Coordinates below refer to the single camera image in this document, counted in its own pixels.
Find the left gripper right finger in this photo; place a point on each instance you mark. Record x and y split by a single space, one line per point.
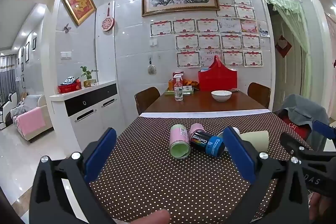
288 203

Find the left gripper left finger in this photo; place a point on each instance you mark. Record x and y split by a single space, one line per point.
49 202

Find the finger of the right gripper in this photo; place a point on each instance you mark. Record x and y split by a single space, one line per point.
292 145
325 130

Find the pink and green clear cup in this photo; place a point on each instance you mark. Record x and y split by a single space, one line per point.
179 143

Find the pale green cup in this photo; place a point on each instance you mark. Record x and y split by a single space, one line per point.
259 139

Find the black and blue cup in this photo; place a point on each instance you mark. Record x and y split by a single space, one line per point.
210 144

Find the right hand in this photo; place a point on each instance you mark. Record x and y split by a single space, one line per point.
318 204

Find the left hand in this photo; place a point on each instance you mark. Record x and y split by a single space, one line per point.
157 217

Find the red cushion with letters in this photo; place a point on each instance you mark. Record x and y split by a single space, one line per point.
302 130

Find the grey jacket on chair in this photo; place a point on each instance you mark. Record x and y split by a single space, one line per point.
304 111

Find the right wooden chair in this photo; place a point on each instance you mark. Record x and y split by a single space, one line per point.
259 93

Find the wooden chair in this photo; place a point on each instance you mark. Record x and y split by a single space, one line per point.
259 93
145 98

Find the white ceramic bowl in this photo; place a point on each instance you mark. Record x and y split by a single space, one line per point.
221 95

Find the white sideboard cabinet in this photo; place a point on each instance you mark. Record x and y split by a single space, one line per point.
82 116

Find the brown polka dot tablecloth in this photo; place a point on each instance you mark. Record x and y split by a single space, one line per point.
140 176

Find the red diamond door decoration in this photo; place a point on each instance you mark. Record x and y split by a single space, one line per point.
283 46

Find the white sofa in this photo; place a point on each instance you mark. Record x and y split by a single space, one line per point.
11 109

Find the red gift bag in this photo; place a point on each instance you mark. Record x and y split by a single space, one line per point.
217 77

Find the red box on cabinet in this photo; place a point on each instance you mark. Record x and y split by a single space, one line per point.
69 88

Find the green door curtain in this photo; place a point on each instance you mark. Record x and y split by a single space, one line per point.
293 15

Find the green tissue box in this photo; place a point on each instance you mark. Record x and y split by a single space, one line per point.
186 91

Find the small potted plant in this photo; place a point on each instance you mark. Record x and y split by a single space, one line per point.
89 80

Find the clear spray bottle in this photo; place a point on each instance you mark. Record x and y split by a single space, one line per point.
177 87

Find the left wooden chair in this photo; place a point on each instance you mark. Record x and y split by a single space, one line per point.
145 98

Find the gold framed red diamond picture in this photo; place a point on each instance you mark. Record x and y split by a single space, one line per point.
80 10

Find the white wall switch panel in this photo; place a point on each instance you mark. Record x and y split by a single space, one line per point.
65 55

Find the hanging silver wall ornament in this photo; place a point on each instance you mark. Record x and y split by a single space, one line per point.
151 69

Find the butterfly wall sticker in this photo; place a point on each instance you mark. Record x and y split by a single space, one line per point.
66 28

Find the round red wall ornament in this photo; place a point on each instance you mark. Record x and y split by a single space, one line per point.
108 22

